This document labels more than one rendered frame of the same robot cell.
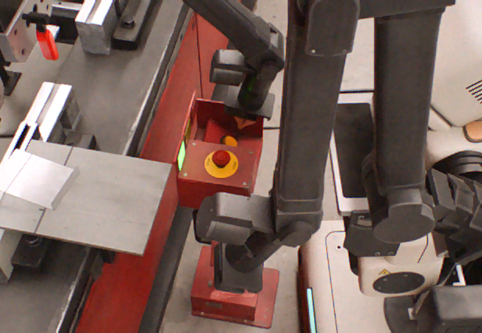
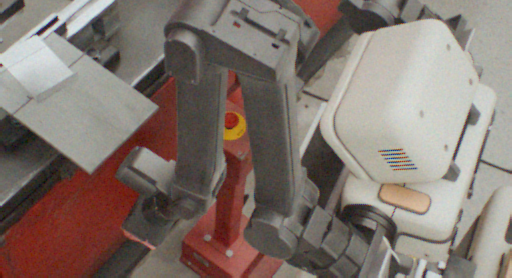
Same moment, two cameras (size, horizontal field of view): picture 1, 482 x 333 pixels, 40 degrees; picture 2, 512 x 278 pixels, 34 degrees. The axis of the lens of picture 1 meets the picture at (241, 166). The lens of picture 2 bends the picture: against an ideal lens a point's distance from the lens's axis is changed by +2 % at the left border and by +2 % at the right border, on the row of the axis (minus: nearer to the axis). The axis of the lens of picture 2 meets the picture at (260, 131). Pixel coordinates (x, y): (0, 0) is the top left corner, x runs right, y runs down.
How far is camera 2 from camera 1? 0.47 m
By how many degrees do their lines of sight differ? 10
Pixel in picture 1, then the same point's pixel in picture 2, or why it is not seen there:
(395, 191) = (264, 208)
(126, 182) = (111, 105)
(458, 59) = (372, 124)
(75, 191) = (65, 94)
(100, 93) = (148, 13)
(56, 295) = (14, 176)
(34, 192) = (30, 79)
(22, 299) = not seen: outside the picture
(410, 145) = (274, 175)
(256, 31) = not seen: hidden behind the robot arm
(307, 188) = (196, 174)
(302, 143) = (188, 135)
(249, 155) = not seen: hidden behind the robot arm
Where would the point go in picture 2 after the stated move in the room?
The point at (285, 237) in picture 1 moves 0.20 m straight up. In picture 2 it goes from (174, 206) to (172, 133)
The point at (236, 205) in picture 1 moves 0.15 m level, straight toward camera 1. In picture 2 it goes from (151, 164) to (97, 249)
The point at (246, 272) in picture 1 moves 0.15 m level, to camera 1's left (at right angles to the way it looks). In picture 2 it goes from (152, 224) to (70, 186)
